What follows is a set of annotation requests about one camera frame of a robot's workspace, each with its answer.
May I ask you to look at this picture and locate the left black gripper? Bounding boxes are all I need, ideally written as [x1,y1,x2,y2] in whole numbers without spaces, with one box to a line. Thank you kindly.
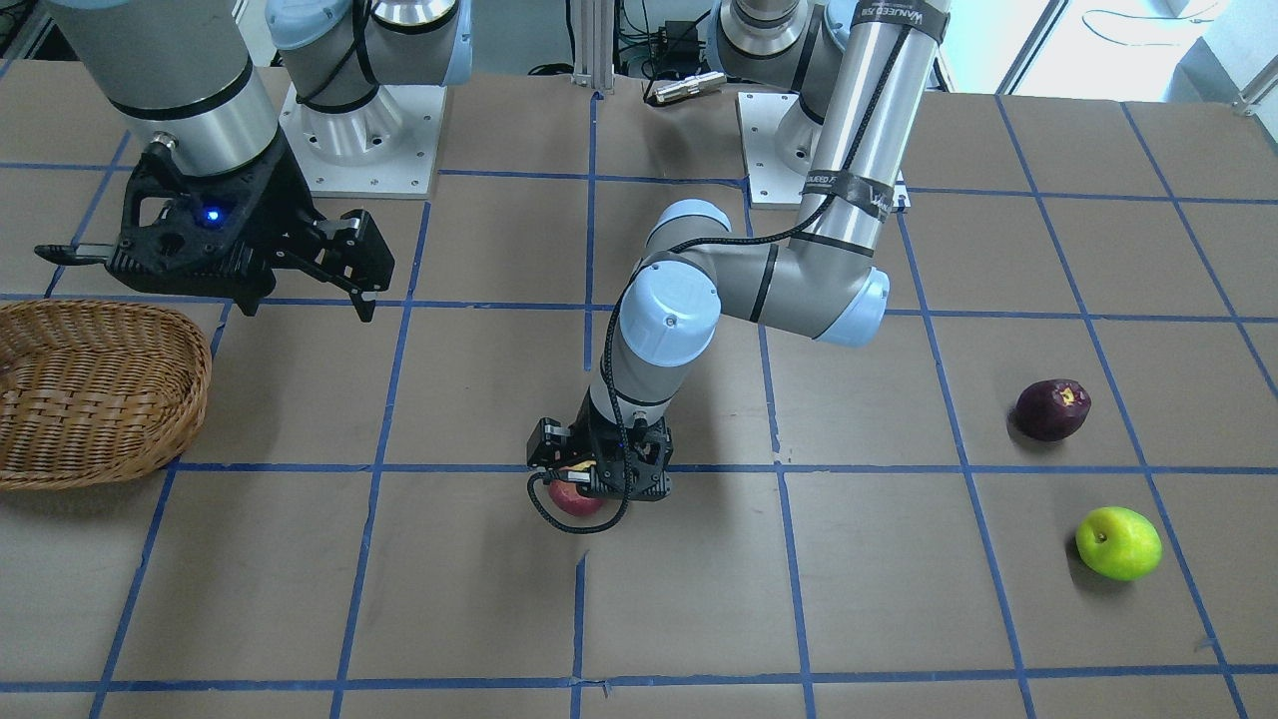
[527,414,674,501]

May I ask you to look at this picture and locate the red apple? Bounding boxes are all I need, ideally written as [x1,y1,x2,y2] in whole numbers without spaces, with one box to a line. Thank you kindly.
[547,479,604,518]

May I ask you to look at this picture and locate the green apple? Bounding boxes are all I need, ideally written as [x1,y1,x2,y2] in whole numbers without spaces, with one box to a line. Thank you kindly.
[1074,506,1163,581]

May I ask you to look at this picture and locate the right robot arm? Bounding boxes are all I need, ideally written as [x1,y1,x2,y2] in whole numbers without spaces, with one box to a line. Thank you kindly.
[35,1,473,323]

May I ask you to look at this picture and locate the aluminium frame post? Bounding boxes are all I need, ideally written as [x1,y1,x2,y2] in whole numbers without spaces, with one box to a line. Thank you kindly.
[567,1,616,97]

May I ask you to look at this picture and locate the dark purple apple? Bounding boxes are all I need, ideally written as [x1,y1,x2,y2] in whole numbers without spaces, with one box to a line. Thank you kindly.
[1010,378,1091,442]

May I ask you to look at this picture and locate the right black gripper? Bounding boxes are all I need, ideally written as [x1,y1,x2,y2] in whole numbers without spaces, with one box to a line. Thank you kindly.
[105,132,395,323]

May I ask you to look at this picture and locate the wicker basket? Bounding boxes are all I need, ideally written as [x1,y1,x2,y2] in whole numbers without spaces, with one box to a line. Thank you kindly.
[1,299,212,490]

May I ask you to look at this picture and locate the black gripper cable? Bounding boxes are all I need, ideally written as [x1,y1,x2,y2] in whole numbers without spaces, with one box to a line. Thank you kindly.
[527,10,925,535]

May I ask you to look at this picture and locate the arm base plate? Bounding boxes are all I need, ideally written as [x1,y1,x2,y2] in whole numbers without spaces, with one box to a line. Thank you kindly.
[737,89,910,211]
[279,86,449,201]

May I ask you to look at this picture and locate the silver metal connector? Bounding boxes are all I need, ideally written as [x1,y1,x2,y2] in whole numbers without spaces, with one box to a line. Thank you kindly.
[644,70,728,109]

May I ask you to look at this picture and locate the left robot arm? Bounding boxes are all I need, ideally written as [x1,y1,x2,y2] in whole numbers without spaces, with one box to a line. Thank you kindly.
[527,1,953,501]

